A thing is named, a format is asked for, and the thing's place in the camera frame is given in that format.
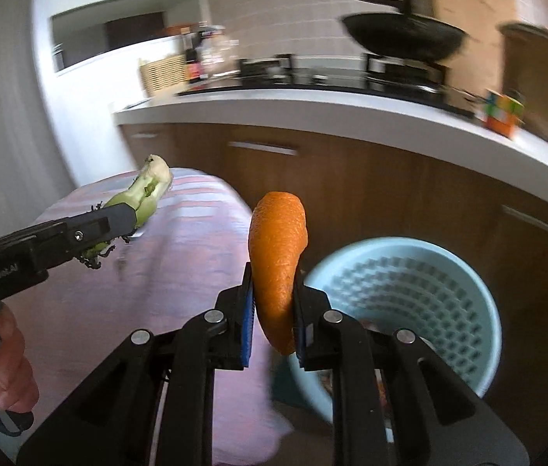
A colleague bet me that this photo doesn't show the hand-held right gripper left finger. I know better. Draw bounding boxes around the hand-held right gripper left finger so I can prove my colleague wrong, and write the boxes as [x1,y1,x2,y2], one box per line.
[16,262,255,466]

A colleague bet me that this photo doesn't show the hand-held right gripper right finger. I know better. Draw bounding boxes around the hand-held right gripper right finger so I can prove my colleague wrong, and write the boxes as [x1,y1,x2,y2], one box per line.
[291,269,530,466]

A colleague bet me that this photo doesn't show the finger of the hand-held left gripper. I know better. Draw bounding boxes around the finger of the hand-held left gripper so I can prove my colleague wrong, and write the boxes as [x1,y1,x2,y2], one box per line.
[36,204,136,270]

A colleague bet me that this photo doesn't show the green vegetable stalk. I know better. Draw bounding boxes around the green vegetable stalk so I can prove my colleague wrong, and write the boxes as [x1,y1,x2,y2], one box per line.
[80,154,174,270]

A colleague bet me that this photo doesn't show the orange carrot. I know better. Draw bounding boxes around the orange carrot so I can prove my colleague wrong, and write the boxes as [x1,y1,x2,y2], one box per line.
[249,191,310,356]

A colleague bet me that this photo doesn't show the light blue plastic basket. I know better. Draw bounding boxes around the light blue plastic basket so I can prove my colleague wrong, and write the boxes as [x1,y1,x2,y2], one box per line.
[274,237,502,442]

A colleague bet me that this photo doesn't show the person's left hand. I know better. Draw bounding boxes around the person's left hand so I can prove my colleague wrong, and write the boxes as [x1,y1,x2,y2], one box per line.
[0,303,39,412]

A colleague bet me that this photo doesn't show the pink striped tablecloth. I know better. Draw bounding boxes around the pink striped tablecloth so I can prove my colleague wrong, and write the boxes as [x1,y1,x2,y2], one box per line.
[0,167,294,464]

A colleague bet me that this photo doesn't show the wicker basket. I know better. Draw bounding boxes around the wicker basket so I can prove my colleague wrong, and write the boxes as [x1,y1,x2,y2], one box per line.
[139,54,188,97]

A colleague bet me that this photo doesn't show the wooden kitchen cabinet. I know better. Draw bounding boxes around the wooden kitchen cabinet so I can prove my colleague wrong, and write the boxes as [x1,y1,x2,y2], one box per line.
[119,123,548,389]

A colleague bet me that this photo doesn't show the dark sauce bottle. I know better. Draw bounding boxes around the dark sauce bottle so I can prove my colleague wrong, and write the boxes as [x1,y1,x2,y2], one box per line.
[184,34,207,83]

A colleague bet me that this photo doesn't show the clear glass jar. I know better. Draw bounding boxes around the clear glass jar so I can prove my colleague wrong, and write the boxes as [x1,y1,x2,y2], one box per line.
[206,26,238,76]

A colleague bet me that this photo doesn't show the black gas stove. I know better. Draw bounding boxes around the black gas stove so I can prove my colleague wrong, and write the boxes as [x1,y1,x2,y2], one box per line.
[177,53,474,108]

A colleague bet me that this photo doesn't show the colourful cube box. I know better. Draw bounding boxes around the colourful cube box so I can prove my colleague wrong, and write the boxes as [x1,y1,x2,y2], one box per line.
[478,88,525,136]

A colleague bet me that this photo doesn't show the black wok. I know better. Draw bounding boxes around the black wok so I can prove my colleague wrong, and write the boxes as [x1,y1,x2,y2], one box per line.
[342,14,466,61]

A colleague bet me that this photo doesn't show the brown round board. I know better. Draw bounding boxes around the brown round board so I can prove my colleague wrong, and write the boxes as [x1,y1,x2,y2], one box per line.
[500,22,548,149]

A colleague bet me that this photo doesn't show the wooden cutting board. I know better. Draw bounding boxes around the wooden cutting board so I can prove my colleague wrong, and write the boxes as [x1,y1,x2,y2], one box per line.
[427,0,520,100]

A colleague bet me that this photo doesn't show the silver cabinet handle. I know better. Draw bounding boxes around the silver cabinet handle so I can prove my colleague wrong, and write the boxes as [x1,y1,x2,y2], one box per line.
[229,142,299,156]
[501,205,548,238]

